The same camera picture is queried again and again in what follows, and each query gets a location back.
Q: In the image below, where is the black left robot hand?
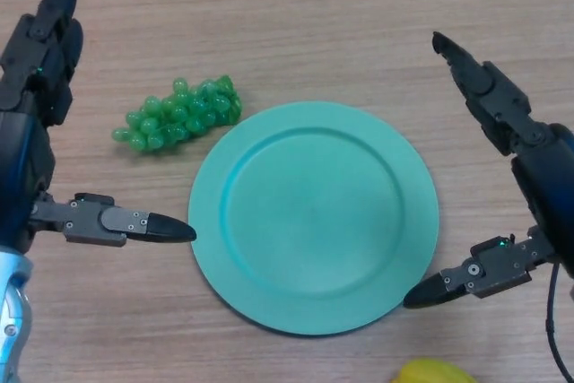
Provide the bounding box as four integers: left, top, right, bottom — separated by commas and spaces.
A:
0, 0, 197, 254

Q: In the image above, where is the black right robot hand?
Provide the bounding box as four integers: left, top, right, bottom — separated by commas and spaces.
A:
402, 30, 574, 310

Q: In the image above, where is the yellow starfruit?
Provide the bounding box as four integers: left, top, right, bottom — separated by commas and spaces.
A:
389, 358, 476, 383

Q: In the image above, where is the teal round plate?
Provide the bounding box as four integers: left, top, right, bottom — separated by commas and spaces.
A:
187, 100, 440, 337

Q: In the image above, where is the green grape bunch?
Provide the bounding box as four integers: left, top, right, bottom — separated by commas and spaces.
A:
111, 74, 244, 154

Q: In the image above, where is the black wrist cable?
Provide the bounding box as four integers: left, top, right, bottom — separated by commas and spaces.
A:
544, 260, 574, 382

